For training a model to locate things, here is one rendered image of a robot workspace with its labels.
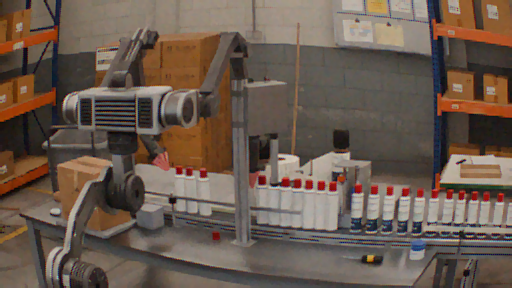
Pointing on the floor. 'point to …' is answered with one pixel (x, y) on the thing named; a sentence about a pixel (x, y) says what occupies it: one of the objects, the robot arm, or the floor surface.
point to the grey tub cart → (73, 148)
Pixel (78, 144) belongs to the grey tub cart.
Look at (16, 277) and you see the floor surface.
